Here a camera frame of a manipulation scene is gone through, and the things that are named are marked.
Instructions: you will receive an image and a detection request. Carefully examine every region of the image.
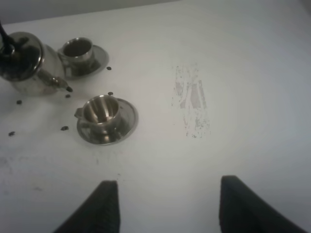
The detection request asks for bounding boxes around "far stainless steel teacup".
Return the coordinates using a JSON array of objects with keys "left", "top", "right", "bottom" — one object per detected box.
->
[{"left": 58, "top": 37, "right": 94, "bottom": 64}]

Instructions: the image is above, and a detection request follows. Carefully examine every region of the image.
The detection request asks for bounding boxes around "stainless steel teapot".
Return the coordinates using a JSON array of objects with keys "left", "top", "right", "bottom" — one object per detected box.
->
[{"left": 0, "top": 32, "right": 73, "bottom": 96}]

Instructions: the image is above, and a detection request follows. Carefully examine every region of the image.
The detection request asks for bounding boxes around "near stainless steel saucer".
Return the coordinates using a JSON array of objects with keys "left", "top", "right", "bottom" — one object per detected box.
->
[{"left": 77, "top": 98, "right": 138, "bottom": 145}]

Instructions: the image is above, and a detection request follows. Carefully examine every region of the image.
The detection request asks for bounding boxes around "near stainless steel teacup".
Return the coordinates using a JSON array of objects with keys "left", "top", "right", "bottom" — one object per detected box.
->
[{"left": 74, "top": 95, "right": 121, "bottom": 133}]

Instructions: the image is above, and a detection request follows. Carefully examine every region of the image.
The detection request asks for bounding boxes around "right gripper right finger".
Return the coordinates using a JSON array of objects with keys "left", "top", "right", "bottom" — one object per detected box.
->
[{"left": 219, "top": 175, "right": 305, "bottom": 233}]

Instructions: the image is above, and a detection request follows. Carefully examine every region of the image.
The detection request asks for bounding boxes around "far stainless steel saucer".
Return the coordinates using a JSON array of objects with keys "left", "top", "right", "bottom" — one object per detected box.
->
[{"left": 58, "top": 45, "right": 109, "bottom": 80}]

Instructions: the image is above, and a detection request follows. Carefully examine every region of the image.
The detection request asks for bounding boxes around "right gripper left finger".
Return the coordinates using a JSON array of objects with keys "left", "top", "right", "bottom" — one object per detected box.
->
[{"left": 55, "top": 181, "right": 121, "bottom": 233}]

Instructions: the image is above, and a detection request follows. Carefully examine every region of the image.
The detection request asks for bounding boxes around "stainless steel saucer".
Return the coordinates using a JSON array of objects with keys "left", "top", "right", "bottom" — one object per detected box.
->
[
  {"left": 77, "top": 98, "right": 138, "bottom": 145},
  {"left": 58, "top": 45, "right": 109, "bottom": 80}
]

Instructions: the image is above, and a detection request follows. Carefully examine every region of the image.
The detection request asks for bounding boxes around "stainless steel teacup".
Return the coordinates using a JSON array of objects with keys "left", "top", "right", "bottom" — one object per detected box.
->
[
  {"left": 58, "top": 37, "right": 94, "bottom": 64},
  {"left": 74, "top": 95, "right": 121, "bottom": 133}
]

